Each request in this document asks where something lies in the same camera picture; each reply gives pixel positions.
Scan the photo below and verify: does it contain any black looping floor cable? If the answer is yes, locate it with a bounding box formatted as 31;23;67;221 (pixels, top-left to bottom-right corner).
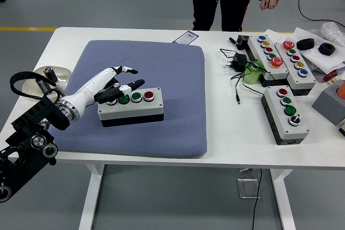
280;0;345;29

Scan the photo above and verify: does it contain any orange cylinder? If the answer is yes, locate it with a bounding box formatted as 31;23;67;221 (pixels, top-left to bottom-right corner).
335;80;345;99

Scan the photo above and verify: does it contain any black adapter cord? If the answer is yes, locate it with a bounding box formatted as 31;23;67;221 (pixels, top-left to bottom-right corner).
219;48;275;105

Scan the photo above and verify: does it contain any black foam ring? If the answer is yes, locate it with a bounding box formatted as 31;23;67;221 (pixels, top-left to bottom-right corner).
295;38;315;51
318;43;336;56

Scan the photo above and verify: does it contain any black hanging cable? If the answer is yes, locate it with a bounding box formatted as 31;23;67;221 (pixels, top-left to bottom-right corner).
252;169;263;230

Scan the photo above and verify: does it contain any white table leg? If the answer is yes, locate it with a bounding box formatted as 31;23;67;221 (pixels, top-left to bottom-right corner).
78;164;106;230
269;169;297;230

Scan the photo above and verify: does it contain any black power adapter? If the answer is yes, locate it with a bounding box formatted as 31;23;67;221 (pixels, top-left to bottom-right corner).
223;53;247;72

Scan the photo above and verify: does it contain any person's left hand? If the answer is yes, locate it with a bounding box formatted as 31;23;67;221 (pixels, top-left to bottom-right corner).
258;0;278;11

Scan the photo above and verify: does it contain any clear plastic bag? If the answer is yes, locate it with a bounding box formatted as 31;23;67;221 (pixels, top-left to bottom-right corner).
309;22;345;46

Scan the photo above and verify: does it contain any small black device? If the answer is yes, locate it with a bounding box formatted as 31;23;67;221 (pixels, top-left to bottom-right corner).
236;34;253;52

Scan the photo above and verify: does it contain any red valve handle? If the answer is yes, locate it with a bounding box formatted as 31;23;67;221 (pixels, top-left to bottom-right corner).
322;70;339;82

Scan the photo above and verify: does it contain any grey block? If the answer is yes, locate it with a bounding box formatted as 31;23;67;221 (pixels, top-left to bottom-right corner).
312;79;345;126

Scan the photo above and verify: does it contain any white paper sheet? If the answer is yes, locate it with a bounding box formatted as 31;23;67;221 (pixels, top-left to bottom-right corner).
292;27;345;75

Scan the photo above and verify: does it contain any dark metal cylinder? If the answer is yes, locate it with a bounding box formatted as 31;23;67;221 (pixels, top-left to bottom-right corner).
44;66;59;84
36;79;51;96

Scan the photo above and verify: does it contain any grey four-button control box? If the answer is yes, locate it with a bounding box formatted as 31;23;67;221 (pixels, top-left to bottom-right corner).
260;85;310;146
96;87;164;128

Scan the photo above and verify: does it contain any blue-grey textured mat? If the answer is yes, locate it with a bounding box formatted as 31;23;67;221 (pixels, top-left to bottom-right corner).
48;40;208;159

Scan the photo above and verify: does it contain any purple label card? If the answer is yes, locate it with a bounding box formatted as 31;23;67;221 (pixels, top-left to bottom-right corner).
171;30;199;45

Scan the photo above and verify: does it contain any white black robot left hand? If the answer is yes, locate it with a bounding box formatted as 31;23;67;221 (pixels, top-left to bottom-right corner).
68;65;146;107

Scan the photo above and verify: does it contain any grey five-button control box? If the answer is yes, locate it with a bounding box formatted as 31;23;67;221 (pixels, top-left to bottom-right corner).
273;37;316;96
244;35;289;88

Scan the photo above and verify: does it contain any silver floor socket plate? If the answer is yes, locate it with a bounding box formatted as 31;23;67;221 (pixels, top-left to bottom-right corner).
236;177;261;199

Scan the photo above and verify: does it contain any beige shallow dish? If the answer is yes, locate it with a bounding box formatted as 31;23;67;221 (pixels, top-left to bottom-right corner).
22;65;72;99

